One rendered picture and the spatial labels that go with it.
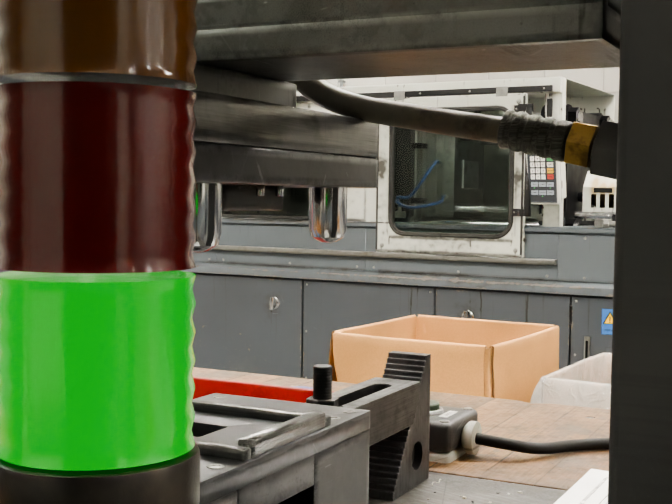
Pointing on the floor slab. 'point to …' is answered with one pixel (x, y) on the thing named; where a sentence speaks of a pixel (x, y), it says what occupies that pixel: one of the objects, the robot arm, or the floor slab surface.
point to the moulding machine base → (386, 293)
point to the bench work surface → (554, 473)
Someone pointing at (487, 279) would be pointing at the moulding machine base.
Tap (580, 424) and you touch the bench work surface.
